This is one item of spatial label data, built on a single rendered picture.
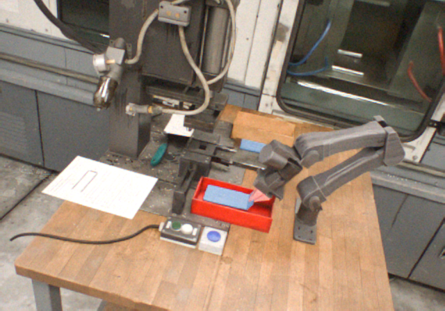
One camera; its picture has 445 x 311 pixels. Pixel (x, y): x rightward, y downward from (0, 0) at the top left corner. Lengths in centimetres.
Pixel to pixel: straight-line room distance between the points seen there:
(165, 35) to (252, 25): 72
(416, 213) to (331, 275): 112
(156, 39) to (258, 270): 72
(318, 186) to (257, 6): 92
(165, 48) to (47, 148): 160
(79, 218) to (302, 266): 66
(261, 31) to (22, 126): 158
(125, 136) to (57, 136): 120
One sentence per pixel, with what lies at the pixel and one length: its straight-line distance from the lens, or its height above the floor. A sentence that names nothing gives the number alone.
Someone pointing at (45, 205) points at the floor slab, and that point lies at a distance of 266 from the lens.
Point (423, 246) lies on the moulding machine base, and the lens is 242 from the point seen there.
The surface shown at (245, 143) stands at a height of 92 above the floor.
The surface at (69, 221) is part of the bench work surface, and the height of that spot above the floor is 90.
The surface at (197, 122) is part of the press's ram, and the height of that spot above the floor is 113.
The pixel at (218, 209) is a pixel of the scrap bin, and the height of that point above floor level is 95.
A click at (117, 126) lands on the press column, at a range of 143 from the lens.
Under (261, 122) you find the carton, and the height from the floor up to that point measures 94.
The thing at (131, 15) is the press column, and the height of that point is 141.
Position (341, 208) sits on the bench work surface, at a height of 90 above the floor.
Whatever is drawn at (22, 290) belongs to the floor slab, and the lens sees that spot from 226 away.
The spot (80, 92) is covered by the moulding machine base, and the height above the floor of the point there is 71.
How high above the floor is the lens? 177
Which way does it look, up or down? 33 degrees down
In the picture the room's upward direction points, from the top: 10 degrees clockwise
